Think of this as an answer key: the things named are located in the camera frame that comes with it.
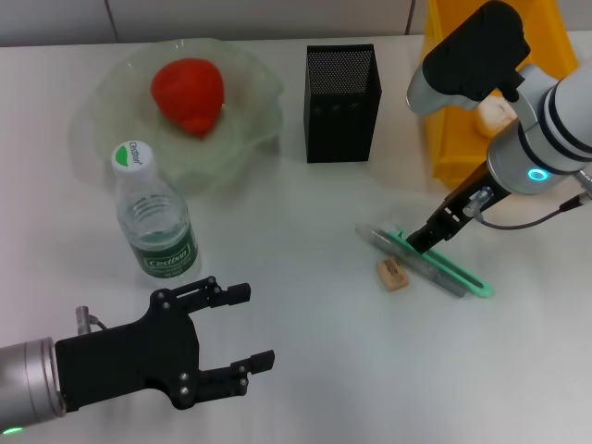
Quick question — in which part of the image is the green glass fruit plate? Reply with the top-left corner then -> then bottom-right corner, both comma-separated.
90,39 -> 284,195

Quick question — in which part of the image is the black mesh pen holder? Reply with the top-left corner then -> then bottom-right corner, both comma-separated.
302,44 -> 383,164

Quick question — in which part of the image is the left gripper connector cable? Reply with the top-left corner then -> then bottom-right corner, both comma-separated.
75,304 -> 107,334

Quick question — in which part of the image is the gripper connector cable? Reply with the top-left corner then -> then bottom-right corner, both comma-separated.
75,304 -> 107,334
464,187 -> 592,231

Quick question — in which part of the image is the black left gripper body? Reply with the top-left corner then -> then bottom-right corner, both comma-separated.
54,289 -> 203,413

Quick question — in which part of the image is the red-orange fruit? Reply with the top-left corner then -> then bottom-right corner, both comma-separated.
151,57 -> 226,139

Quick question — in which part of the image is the clear bottle with green label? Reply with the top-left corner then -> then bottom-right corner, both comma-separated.
109,141 -> 204,286

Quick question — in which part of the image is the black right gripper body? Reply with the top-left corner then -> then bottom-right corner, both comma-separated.
442,162 -> 510,232

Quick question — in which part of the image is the tan eraser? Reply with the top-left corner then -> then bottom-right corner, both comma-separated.
375,258 -> 411,292

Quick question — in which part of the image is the right gripper connector cable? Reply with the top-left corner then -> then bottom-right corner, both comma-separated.
464,187 -> 592,231

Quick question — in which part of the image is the white paper ball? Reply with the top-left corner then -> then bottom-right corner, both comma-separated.
472,99 -> 517,138

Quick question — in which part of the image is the green utility knife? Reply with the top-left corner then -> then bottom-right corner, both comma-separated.
378,224 -> 494,300

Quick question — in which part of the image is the grey glitter pen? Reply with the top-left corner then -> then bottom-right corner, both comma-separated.
354,223 -> 468,300

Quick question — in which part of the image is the yellow plastic bin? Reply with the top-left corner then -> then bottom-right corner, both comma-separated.
418,0 -> 579,189

